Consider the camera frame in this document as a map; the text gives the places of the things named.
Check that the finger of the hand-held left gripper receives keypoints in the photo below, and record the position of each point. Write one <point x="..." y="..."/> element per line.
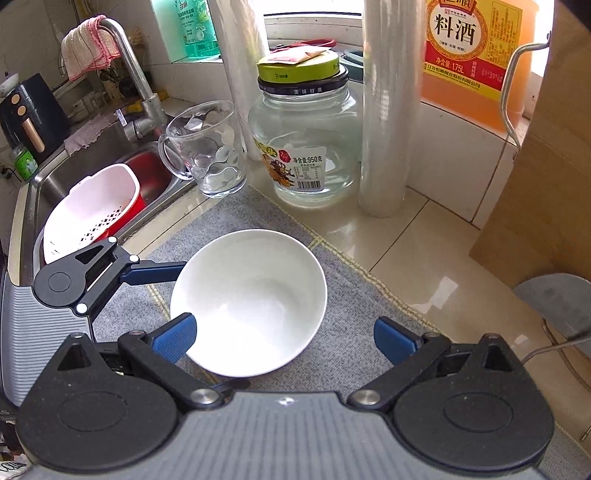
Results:
<point x="152" y="272"/>

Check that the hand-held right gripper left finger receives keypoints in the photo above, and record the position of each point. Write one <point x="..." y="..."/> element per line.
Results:
<point x="178" y="334"/>

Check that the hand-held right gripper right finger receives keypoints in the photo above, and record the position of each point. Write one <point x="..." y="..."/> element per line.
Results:
<point x="392" y="339"/>

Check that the white ceramic bowl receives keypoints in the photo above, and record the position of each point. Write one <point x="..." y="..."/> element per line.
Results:
<point x="249" y="304"/>

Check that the grey blue checked dish towel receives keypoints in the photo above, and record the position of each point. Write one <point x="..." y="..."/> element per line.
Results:
<point x="351" y="295"/>

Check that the white plastic colander basket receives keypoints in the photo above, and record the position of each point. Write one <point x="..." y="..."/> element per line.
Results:
<point x="87" y="217"/>

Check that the red plastic basin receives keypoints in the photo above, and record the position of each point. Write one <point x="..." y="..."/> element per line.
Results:
<point x="145" y="173"/>

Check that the clear glass mug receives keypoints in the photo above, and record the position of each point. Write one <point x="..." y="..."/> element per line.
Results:
<point x="207" y="152"/>

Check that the stainless steel sink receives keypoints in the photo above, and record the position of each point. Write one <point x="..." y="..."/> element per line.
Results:
<point x="60" y="175"/>

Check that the grey dishcloth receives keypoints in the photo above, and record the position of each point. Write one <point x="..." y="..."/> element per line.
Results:
<point x="90" y="131"/>

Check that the small green lidded jar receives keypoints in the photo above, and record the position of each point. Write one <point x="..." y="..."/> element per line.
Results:
<point x="23" y="164"/>

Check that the black air fryer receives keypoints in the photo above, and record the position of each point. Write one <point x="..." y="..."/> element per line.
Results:
<point x="27" y="115"/>

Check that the steel faucet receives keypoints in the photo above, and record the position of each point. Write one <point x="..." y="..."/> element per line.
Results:
<point x="134" y="69"/>

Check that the bamboo cutting board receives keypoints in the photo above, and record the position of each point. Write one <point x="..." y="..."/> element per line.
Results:
<point x="545" y="184"/>

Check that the large clear plastic wrap roll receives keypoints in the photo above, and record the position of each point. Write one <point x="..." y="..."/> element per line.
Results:
<point x="388" y="115"/>

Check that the pink white rag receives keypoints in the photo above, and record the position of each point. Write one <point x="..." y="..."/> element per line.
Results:
<point x="85" y="46"/>

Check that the green detergent bottle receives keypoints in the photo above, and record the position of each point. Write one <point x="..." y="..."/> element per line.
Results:
<point x="194" y="27"/>

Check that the teal container lid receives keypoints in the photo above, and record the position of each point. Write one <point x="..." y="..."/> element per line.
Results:
<point x="353" y="57"/>

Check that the orange cooking wine bottle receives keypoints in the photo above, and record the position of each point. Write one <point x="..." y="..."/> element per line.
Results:
<point x="471" y="60"/>

